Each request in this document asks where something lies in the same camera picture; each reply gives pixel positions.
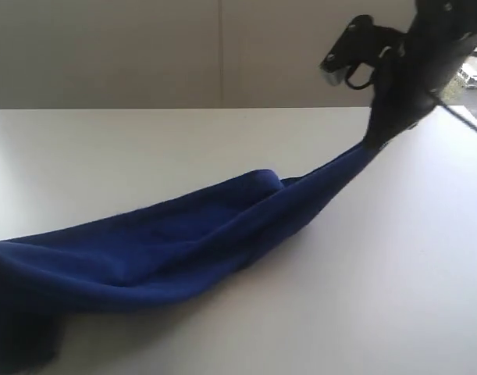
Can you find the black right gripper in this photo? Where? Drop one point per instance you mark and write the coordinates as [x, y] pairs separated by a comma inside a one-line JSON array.
[[441, 37]]

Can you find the blue microfiber towel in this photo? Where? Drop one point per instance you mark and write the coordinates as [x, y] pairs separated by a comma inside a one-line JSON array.
[[168, 252]]

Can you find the white vehicle outside window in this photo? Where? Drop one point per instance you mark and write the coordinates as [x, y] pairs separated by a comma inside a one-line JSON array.
[[467, 76]]

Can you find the white partition panel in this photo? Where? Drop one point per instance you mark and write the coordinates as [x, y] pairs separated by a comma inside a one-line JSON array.
[[177, 54]]

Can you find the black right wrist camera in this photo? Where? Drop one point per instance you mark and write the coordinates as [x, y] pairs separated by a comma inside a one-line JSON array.
[[362, 42]]

